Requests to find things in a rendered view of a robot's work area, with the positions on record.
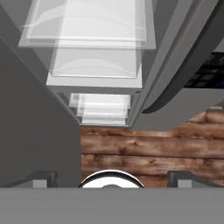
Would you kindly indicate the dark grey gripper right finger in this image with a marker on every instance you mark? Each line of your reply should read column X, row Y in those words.
column 179, row 176

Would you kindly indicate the white round disc, black rim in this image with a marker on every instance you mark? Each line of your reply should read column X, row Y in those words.
column 96, row 180

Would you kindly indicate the plain dark grey fridge door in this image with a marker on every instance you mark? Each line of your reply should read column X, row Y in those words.
column 32, row 128

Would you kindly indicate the wide clear fridge shelf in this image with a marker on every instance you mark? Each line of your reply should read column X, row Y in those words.
column 87, row 23

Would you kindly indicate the clear fridge drawer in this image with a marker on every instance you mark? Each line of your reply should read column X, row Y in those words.
column 93, row 64

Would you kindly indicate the grey fridge body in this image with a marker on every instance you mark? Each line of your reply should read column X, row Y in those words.
column 147, row 67

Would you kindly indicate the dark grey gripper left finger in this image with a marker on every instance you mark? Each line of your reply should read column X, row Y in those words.
column 43, row 176

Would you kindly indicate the small clear fridge bin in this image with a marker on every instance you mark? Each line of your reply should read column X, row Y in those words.
column 102, row 109

